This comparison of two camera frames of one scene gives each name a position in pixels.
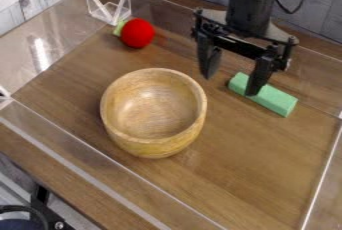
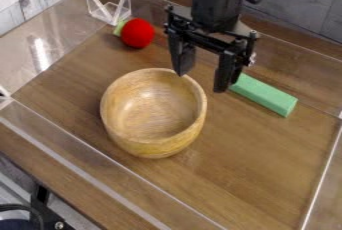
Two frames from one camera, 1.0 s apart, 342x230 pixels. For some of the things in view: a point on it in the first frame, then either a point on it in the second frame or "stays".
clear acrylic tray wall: (108, 115) stays
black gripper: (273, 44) to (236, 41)
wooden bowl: (153, 109) stays
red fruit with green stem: (137, 32) stays
